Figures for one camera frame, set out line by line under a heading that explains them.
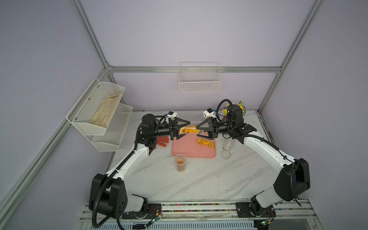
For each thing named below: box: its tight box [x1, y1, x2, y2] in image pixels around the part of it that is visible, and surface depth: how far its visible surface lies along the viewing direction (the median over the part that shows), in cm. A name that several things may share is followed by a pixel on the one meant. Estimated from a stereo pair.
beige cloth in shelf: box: [89, 92, 123, 128], surface depth 80 cm
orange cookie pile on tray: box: [195, 138, 216, 149], surface depth 100 cm
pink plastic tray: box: [172, 132, 217, 158], surface depth 100 cm
